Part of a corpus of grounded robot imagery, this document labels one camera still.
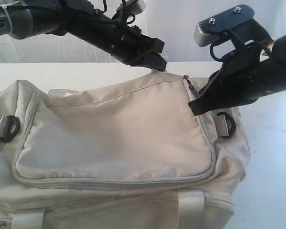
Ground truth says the white backdrop curtain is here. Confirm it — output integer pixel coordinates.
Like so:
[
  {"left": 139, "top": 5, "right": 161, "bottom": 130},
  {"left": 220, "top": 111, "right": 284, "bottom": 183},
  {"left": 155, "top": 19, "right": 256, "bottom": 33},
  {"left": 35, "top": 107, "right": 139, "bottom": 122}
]
[{"left": 0, "top": 0, "right": 286, "bottom": 63}]

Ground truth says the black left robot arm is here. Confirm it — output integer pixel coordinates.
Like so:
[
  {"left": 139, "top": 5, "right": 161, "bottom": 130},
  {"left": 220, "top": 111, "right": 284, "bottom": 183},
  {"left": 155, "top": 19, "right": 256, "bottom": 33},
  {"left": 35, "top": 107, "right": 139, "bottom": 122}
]
[{"left": 0, "top": 0, "right": 167, "bottom": 72}]

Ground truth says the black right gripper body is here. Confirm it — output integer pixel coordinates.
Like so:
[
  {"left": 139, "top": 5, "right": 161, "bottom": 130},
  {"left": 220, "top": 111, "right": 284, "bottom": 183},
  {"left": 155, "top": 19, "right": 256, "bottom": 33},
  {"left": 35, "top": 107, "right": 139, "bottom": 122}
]
[{"left": 219, "top": 42, "right": 276, "bottom": 104}]

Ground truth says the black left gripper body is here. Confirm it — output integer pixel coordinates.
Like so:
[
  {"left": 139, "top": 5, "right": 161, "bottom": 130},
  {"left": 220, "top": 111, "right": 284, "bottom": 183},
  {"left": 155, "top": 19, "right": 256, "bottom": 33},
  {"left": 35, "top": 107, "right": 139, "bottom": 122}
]
[{"left": 63, "top": 7, "right": 148, "bottom": 65}]

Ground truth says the black right camera cable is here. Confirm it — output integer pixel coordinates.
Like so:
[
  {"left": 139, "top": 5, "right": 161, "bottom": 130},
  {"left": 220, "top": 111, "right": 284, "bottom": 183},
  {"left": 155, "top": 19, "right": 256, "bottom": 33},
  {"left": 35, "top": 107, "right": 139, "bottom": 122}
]
[{"left": 210, "top": 30, "right": 275, "bottom": 63}]

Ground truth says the black camera cable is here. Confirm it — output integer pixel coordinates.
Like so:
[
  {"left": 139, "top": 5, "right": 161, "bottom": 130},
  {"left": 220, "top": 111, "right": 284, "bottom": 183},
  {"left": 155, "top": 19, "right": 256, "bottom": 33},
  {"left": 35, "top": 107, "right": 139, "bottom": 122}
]
[
  {"left": 92, "top": 0, "right": 139, "bottom": 39},
  {"left": 210, "top": 30, "right": 275, "bottom": 63}
]

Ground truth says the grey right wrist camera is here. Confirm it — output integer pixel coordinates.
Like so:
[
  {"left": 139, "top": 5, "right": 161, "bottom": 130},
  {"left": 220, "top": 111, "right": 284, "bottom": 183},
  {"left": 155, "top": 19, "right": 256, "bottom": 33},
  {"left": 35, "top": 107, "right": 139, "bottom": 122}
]
[{"left": 193, "top": 4, "right": 271, "bottom": 48}]

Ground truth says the black left camera cable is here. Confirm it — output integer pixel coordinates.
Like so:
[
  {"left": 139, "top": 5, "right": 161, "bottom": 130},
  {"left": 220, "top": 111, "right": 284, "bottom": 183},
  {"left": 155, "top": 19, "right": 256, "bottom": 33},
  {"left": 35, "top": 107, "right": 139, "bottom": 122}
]
[{"left": 92, "top": 0, "right": 139, "bottom": 39}]

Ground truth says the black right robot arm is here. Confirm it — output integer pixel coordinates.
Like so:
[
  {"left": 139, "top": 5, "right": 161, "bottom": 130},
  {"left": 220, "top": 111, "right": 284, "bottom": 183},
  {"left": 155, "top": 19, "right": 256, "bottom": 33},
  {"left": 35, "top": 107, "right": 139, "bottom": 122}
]
[{"left": 188, "top": 35, "right": 286, "bottom": 115}]

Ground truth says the beige fabric duffel bag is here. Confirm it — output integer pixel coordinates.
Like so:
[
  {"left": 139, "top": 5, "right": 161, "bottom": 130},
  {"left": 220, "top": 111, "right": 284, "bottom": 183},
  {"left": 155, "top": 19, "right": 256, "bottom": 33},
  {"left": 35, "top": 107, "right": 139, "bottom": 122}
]
[{"left": 0, "top": 72, "right": 250, "bottom": 229}]

